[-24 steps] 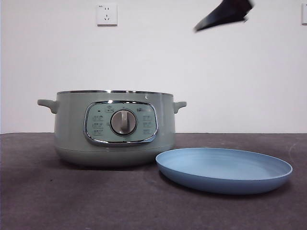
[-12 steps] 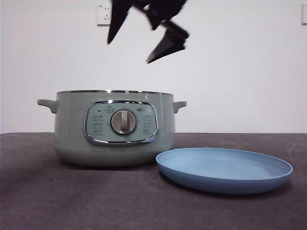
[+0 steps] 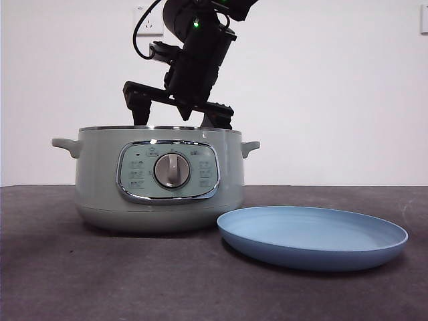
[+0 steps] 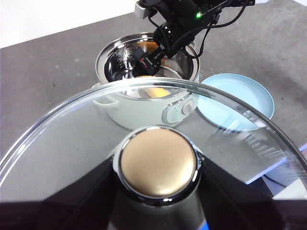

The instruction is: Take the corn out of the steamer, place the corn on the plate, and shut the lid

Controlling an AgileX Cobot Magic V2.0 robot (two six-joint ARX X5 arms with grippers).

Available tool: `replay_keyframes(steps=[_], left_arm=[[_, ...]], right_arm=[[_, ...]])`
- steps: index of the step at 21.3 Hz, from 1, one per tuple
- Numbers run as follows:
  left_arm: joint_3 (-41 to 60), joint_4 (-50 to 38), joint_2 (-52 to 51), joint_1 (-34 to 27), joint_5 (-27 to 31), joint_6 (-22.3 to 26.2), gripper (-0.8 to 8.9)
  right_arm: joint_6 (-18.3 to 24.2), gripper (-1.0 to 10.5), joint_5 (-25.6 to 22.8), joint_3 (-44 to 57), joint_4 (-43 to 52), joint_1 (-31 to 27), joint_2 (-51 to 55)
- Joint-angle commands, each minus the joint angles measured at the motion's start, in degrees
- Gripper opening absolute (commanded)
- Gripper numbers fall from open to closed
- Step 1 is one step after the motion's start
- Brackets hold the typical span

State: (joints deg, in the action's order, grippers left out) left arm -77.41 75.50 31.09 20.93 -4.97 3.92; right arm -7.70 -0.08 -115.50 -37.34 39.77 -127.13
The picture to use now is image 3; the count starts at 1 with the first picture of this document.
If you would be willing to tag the blue round plate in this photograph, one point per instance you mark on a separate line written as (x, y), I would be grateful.
(301, 234)

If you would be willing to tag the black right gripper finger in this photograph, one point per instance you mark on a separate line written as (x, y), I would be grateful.
(219, 120)
(138, 107)

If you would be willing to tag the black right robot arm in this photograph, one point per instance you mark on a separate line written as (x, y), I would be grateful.
(207, 36)

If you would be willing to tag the pale green electric steamer pot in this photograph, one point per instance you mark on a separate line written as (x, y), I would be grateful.
(97, 187)

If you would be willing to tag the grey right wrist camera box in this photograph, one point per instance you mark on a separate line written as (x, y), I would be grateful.
(164, 51)

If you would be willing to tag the white wall switch plate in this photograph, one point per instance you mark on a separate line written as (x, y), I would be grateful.
(424, 20)

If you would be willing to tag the white wall socket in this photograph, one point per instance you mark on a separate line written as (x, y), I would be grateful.
(152, 29)

